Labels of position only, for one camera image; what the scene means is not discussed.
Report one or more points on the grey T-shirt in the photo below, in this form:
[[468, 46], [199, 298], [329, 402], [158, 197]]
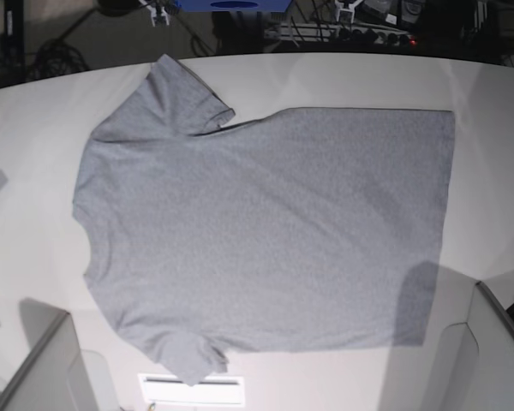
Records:
[[312, 229]]

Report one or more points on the white power strip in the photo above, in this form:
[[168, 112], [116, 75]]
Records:
[[302, 33]]

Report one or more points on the blue box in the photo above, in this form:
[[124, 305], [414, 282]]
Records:
[[234, 5]]

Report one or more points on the grey left partition panel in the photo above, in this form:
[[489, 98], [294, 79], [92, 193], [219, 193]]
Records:
[[53, 376]]

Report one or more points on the grey partition panel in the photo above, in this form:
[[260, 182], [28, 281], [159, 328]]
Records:
[[474, 364], [53, 376]]

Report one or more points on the grey right partition panel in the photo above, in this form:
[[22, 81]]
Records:
[[474, 364]]

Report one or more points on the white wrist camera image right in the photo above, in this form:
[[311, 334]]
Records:
[[345, 10]]

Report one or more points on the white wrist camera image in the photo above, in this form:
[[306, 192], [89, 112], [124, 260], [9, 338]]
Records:
[[345, 10], [160, 11]]

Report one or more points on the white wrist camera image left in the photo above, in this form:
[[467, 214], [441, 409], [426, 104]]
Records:
[[160, 11]]

